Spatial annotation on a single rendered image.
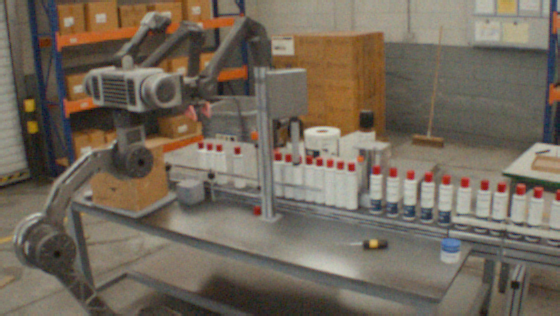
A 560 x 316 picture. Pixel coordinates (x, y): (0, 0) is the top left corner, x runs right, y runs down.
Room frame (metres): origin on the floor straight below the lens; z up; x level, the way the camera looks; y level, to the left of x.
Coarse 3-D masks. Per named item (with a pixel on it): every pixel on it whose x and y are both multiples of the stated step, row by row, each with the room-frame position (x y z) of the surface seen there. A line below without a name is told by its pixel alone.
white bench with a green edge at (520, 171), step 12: (540, 144) 3.19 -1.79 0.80; (528, 156) 2.94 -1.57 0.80; (516, 168) 2.73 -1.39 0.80; (528, 168) 2.71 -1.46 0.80; (516, 180) 2.66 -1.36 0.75; (528, 180) 2.57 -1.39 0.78; (540, 180) 2.53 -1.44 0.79; (552, 180) 2.49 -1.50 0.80; (552, 192) 2.52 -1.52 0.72; (504, 264) 2.67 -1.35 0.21; (504, 276) 2.66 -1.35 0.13; (504, 288) 2.66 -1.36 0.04
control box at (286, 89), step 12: (276, 72) 2.13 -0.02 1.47; (288, 72) 2.14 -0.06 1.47; (300, 72) 2.16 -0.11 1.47; (276, 84) 2.12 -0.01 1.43; (288, 84) 2.14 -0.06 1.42; (300, 84) 2.16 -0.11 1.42; (276, 96) 2.12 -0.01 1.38; (288, 96) 2.14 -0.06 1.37; (300, 96) 2.16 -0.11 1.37; (276, 108) 2.12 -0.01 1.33; (288, 108) 2.14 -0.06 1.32; (300, 108) 2.15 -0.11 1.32
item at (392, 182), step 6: (390, 168) 2.00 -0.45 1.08; (396, 168) 2.00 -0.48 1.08; (390, 174) 1.99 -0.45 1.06; (396, 174) 1.98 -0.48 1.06; (390, 180) 1.98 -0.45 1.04; (396, 180) 1.97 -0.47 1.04; (390, 186) 1.98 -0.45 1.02; (396, 186) 1.97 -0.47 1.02; (390, 192) 1.98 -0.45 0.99; (396, 192) 1.97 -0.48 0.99; (390, 198) 1.98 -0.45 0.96; (396, 198) 1.97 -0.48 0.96; (390, 204) 1.98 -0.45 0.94; (396, 204) 1.97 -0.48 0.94; (390, 210) 1.98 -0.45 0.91; (396, 210) 1.97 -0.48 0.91; (390, 216) 1.97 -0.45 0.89; (396, 216) 1.97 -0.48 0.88
